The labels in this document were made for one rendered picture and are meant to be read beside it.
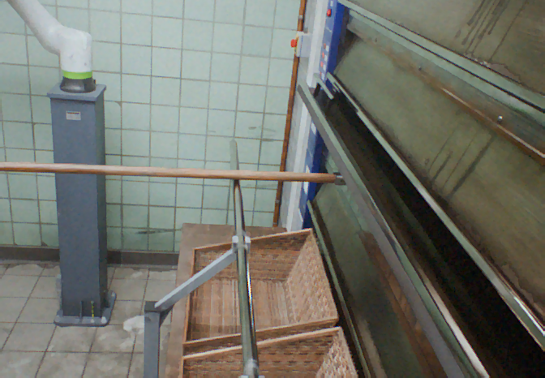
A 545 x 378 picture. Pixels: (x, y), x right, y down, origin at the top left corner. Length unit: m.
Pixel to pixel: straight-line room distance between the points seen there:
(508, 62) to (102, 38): 2.27
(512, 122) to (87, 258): 2.21
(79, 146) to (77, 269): 0.65
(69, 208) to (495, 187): 2.05
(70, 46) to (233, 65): 0.87
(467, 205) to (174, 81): 2.12
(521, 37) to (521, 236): 0.30
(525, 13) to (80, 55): 1.84
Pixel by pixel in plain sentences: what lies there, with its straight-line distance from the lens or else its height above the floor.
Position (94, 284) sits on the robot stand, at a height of 0.23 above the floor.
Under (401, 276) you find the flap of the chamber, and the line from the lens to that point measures 0.88.
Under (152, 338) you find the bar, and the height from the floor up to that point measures 0.86.
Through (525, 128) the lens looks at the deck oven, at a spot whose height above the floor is 1.66.
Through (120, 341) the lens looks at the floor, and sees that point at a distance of 2.84.
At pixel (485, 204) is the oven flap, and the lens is 0.94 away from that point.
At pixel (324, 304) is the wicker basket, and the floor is 0.81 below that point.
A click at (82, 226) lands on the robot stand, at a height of 0.56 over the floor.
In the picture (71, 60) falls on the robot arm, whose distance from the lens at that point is 2.40.
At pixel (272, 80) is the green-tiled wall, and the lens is 2.87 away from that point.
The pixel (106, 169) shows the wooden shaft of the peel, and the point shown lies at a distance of 1.69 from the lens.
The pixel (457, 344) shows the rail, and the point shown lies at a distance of 0.74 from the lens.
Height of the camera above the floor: 1.87
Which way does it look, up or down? 23 degrees down
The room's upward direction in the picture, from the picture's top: 7 degrees clockwise
